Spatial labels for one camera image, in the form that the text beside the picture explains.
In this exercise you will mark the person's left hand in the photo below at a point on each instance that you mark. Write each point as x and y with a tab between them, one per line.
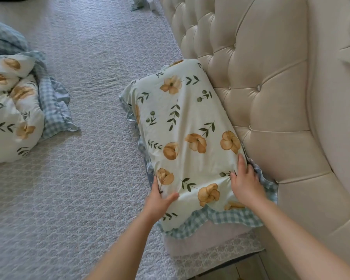
157	202

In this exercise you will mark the person's right hand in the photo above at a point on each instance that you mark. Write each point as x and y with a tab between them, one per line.
246	186

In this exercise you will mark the person's left thumb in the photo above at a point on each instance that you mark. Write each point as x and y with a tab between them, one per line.
169	198

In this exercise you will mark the person's right thumb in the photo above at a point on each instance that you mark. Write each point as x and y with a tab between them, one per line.
233	180

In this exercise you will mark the floral pillow with gingham ruffle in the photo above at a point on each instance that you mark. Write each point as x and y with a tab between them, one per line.
189	142

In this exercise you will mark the person's left forearm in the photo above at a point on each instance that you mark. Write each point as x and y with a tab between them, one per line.
119	247

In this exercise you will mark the person's right forearm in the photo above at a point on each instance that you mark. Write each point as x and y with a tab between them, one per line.
302	242

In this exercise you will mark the pink mattress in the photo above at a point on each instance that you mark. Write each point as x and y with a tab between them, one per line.
210	239

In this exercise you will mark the cream tufted leather headboard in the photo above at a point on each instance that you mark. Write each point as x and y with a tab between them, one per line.
280	99

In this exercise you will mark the grey textured bed sheet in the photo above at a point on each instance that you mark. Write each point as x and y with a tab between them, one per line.
84	142

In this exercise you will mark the floral gingham duvet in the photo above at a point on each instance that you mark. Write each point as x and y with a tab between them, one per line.
16	104

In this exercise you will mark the grey cloth item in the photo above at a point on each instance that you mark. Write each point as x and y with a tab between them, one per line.
137	3

